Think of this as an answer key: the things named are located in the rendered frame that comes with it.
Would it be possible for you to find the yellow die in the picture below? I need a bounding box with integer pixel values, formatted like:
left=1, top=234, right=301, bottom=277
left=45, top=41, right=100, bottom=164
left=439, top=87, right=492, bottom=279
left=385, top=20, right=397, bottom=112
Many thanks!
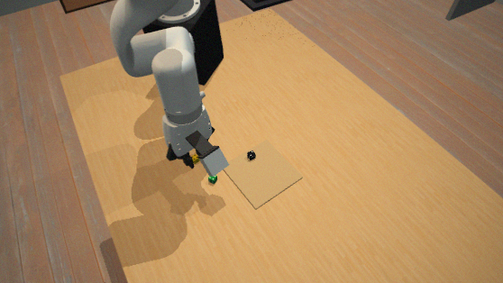
left=191, top=154, right=200, bottom=164

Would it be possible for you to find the black die with white pips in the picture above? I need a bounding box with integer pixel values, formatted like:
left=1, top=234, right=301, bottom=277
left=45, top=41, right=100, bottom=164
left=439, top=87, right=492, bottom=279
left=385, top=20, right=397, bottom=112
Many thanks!
left=247, top=151, right=256, bottom=160

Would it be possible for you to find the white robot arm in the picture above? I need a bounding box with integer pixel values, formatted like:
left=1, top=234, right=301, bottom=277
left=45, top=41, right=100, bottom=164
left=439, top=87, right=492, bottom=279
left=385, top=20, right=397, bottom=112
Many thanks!
left=110, top=0, right=229, bottom=177

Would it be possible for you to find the green die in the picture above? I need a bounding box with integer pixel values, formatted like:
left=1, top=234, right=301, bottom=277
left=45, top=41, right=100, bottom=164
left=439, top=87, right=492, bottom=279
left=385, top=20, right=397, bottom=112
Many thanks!
left=208, top=175, right=217, bottom=184

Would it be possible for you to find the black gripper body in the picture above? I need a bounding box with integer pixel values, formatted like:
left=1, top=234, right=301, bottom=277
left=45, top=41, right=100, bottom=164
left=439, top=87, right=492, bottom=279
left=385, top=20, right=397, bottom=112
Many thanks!
left=162, top=105, right=212, bottom=157

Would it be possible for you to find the beige flat mat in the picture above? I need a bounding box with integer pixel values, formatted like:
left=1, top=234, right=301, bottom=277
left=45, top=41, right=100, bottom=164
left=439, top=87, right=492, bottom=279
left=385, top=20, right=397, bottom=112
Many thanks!
left=224, top=140, right=303, bottom=209

